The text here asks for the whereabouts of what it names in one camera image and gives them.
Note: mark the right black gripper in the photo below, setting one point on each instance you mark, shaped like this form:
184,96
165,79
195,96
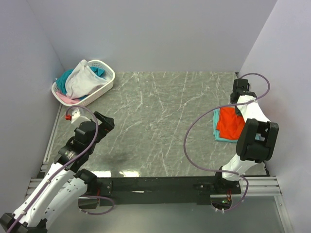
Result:
238,111

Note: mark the pink t shirt in basket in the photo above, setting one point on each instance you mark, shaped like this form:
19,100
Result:
65,99

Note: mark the orange t shirt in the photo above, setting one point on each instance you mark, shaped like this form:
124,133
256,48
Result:
229,125

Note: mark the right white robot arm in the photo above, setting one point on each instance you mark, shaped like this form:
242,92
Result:
256,142

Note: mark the teal t shirt in basket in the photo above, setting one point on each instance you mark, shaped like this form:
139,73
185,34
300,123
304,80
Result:
61,82

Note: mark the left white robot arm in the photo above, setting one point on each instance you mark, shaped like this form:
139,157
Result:
65,181

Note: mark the white plastic laundry basket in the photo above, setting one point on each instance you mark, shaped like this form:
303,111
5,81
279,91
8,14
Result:
86,100

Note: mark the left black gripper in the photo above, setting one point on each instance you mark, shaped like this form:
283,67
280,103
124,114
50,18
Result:
104,127

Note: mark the white t shirt in basket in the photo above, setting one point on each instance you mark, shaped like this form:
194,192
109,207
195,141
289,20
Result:
84,80

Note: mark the aluminium frame rail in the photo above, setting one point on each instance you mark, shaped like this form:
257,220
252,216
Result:
259,186

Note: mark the folded teal t shirt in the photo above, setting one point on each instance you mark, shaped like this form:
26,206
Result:
216,133

